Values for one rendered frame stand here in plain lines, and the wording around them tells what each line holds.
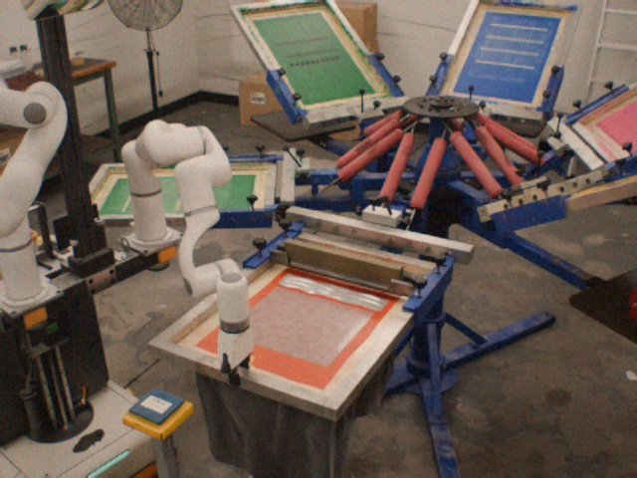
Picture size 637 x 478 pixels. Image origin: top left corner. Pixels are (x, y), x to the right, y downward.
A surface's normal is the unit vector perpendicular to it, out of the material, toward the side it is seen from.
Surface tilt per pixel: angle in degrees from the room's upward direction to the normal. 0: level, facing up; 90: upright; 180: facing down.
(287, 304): 0
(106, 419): 0
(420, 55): 90
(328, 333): 0
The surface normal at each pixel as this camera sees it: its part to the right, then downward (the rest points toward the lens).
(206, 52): -0.48, 0.40
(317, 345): -0.02, -0.89
